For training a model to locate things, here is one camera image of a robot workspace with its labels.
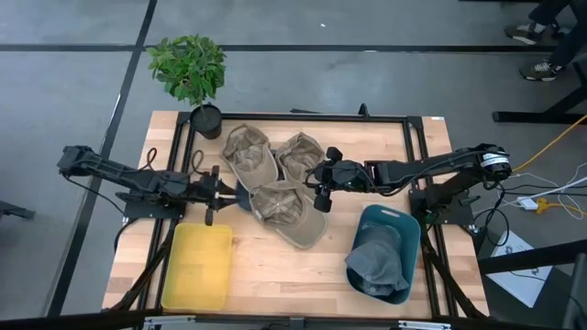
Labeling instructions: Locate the white cable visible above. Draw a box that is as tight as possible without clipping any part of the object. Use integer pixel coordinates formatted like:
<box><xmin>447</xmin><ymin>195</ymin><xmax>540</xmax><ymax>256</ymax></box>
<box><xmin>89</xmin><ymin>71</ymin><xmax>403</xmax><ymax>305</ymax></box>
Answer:
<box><xmin>531</xmin><ymin>176</ymin><xmax>587</xmax><ymax>199</ymax></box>

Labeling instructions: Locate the black crossbeam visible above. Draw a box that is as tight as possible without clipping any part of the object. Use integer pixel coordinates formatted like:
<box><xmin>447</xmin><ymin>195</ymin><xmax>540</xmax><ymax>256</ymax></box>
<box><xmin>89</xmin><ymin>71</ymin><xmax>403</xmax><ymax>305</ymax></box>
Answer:
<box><xmin>0</xmin><ymin>307</ymin><xmax>587</xmax><ymax>330</ymax></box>

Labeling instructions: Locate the teal plastic bin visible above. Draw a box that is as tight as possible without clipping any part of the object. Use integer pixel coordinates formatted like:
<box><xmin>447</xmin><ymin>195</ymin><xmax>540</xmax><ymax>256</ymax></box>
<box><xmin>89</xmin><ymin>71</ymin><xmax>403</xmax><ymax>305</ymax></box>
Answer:
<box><xmin>344</xmin><ymin>203</ymin><xmax>422</xmax><ymax>306</ymax></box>

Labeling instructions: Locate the silver metal bracket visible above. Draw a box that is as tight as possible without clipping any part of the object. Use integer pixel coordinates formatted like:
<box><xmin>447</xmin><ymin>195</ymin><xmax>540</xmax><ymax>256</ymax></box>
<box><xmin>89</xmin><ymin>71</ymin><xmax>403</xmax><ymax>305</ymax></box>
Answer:
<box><xmin>397</xmin><ymin>319</ymin><xmax>453</xmax><ymax>330</ymax></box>
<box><xmin>141</xmin><ymin>314</ymin><xmax>197</xmax><ymax>330</ymax></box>

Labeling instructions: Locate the black desk base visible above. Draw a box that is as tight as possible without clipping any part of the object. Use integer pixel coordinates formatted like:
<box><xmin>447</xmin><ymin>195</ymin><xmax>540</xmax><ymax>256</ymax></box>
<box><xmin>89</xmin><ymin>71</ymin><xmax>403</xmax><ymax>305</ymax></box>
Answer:
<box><xmin>492</xmin><ymin>59</ymin><xmax>587</xmax><ymax>126</ymax></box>

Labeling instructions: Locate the white power adapter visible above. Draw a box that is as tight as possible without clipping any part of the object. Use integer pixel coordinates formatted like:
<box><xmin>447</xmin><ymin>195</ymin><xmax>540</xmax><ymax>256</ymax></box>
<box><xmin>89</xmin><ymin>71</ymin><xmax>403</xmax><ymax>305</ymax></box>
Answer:
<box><xmin>515</xmin><ymin>195</ymin><xmax>540</xmax><ymax>212</ymax></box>

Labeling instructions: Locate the green plant in black pot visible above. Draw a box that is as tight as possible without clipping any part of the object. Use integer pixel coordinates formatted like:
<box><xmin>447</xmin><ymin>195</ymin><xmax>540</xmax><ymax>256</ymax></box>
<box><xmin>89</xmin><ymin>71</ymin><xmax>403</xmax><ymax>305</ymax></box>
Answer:
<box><xmin>145</xmin><ymin>34</ymin><xmax>227</xmax><ymax>141</ymax></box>

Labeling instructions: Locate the person's shoe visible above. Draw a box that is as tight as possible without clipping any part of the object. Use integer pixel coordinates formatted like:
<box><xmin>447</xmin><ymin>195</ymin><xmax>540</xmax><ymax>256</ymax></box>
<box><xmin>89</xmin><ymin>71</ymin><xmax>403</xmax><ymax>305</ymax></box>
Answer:
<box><xmin>503</xmin><ymin>21</ymin><xmax>547</xmax><ymax>46</ymax></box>
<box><xmin>517</xmin><ymin>60</ymin><xmax>563</xmax><ymax>83</ymax></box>

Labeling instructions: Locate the beige baseball cap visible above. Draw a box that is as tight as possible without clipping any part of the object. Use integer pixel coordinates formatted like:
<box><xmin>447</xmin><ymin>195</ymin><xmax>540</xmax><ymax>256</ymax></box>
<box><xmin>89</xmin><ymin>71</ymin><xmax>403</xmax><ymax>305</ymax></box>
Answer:
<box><xmin>219</xmin><ymin>122</ymin><xmax>280</xmax><ymax>193</ymax></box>
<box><xmin>273</xmin><ymin>131</ymin><xmax>327</xmax><ymax>193</ymax></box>
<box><xmin>249</xmin><ymin>180</ymin><xmax>329</xmax><ymax>251</ymax></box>

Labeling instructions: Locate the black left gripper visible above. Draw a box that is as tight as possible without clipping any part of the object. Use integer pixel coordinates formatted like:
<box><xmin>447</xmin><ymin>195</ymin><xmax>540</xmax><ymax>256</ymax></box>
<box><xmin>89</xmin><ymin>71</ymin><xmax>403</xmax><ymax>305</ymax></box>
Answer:
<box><xmin>185</xmin><ymin>165</ymin><xmax>239</xmax><ymax>226</ymax></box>

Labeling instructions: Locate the yellow cable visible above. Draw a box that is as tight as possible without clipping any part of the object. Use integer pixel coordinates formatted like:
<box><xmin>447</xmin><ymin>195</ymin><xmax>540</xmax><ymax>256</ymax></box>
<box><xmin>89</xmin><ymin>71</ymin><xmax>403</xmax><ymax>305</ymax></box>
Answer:
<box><xmin>512</xmin><ymin>114</ymin><xmax>587</xmax><ymax>174</ymax></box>

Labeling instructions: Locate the yellow plastic bin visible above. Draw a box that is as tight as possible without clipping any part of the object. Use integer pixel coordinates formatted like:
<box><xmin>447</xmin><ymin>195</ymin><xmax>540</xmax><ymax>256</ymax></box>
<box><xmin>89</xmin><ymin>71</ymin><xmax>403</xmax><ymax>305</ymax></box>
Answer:
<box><xmin>160</xmin><ymin>223</ymin><xmax>234</xmax><ymax>312</ymax></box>

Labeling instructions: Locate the black metal bar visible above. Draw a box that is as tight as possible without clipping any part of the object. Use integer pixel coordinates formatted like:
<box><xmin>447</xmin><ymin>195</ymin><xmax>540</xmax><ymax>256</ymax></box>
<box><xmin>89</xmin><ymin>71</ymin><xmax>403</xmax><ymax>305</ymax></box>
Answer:
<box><xmin>478</xmin><ymin>237</ymin><xmax>587</xmax><ymax>276</ymax></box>

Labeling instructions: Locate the black post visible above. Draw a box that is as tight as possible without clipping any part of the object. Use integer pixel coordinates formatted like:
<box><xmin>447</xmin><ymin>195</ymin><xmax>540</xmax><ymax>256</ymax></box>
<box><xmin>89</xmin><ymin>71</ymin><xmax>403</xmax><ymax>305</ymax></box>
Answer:
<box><xmin>561</xmin><ymin>265</ymin><xmax>587</xmax><ymax>330</ymax></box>

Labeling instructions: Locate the yellow cable connector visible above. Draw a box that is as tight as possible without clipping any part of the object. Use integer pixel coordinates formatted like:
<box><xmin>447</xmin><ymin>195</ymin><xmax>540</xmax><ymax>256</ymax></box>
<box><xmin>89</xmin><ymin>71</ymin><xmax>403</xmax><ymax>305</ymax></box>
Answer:
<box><xmin>534</xmin><ymin>196</ymin><xmax>587</xmax><ymax>219</ymax></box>

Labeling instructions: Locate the white paper sheet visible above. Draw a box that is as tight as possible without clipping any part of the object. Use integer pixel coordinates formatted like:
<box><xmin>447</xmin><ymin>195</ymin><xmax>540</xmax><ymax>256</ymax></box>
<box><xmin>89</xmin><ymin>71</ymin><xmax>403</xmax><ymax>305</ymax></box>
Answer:
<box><xmin>485</xmin><ymin>228</ymin><xmax>559</xmax><ymax>309</ymax></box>

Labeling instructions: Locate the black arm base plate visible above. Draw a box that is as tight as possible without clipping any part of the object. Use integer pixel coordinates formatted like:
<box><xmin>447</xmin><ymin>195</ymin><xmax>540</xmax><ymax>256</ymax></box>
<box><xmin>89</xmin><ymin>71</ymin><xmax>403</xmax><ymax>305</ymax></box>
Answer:
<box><xmin>115</xmin><ymin>190</ymin><xmax>187</xmax><ymax>220</ymax></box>
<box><xmin>409</xmin><ymin>187</ymin><xmax>476</xmax><ymax>226</ymax></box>

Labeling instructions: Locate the black floor stand foot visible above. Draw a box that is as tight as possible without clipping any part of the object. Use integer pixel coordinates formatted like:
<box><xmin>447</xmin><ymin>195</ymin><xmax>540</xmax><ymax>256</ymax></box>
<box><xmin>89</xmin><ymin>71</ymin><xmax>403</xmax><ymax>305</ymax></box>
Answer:
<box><xmin>0</xmin><ymin>200</ymin><xmax>37</xmax><ymax>221</ymax></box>

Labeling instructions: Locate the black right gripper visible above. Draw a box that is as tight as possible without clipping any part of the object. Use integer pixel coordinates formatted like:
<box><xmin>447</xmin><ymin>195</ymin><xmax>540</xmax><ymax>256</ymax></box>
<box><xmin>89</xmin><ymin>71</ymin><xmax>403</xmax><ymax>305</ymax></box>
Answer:
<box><xmin>305</xmin><ymin>146</ymin><xmax>368</xmax><ymax>215</ymax></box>

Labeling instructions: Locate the person's leg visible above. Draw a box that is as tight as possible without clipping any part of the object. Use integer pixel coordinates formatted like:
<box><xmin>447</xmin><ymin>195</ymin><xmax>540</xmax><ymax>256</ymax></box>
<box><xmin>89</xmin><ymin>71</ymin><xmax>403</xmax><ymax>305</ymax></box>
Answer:
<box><xmin>548</xmin><ymin>22</ymin><xmax>587</xmax><ymax>68</ymax></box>
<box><xmin>526</xmin><ymin>0</ymin><xmax>574</xmax><ymax>27</ymax></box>

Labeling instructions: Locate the grey baseball cap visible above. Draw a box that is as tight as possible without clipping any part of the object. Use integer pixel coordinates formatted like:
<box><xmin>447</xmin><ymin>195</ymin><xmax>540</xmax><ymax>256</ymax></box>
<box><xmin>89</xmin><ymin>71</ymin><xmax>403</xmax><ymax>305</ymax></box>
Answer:
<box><xmin>234</xmin><ymin>181</ymin><xmax>254</xmax><ymax>213</ymax></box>
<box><xmin>344</xmin><ymin>223</ymin><xmax>411</xmax><ymax>297</ymax></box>

